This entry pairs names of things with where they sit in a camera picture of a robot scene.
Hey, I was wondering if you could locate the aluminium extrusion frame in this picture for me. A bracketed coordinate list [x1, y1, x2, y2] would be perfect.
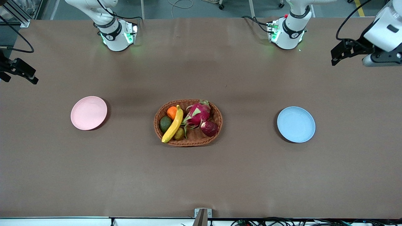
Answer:
[0, 0, 43, 28]

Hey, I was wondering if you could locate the yellow banana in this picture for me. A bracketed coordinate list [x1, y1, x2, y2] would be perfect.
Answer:
[161, 105, 184, 143]

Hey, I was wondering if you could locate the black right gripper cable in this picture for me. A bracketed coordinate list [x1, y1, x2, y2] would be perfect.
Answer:
[0, 16, 35, 54]

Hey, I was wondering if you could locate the brown wicker basket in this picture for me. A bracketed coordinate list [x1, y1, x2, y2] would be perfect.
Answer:
[154, 100, 223, 147]

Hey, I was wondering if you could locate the pink dragon fruit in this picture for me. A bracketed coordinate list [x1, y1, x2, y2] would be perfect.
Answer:
[182, 100, 211, 138]

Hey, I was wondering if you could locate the green avocado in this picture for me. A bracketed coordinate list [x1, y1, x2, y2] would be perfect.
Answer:
[159, 116, 173, 133]

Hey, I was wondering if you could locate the dark red apple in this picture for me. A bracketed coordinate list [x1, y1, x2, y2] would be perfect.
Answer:
[200, 121, 219, 137]

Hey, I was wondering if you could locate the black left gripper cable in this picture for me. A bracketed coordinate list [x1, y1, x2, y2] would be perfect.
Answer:
[335, 0, 374, 42]

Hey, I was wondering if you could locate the pink plate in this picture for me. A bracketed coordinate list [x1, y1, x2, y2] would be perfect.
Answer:
[70, 96, 108, 131]

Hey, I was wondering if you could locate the black cable bundle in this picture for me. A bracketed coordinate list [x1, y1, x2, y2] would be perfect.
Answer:
[231, 217, 402, 226]

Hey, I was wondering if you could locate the black arm base cable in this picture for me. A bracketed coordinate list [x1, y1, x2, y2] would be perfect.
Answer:
[241, 15, 270, 33]
[96, 0, 143, 22]

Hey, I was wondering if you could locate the light blue plate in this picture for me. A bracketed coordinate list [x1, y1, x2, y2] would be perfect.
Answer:
[277, 106, 316, 143]

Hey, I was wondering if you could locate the black right arm base cable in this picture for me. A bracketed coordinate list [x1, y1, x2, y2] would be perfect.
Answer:
[96, 0, 143, 22]

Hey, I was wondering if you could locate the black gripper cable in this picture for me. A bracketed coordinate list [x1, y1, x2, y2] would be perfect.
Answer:
[0, 16, 35, 54]
[335, 0, 374, 42]

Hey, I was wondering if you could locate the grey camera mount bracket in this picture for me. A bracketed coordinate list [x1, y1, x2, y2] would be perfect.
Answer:
[192, 208, 212, 226]

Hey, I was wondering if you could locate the black left arm base cable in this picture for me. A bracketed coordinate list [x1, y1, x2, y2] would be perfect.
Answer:
[241, 15, 270, 33]

